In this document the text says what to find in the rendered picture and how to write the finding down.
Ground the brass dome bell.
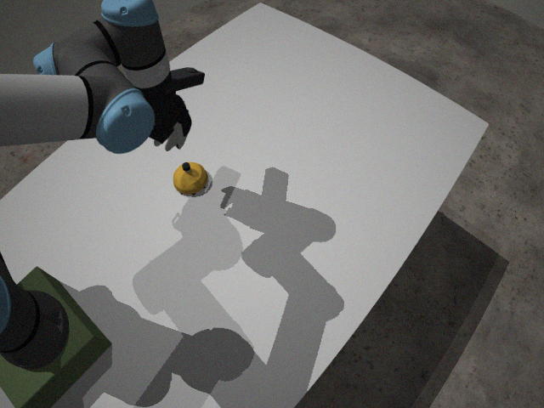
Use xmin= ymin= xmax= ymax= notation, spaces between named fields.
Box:
xmin=173 ymin=162 xmax=207 ymax=196

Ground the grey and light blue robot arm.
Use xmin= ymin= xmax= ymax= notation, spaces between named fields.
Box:
xmin=0 ymin=0 xmax=170 ymax=369

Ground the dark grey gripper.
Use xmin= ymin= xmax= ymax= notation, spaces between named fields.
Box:
xmin=137 ymin=71 xmax=192 ymax=151

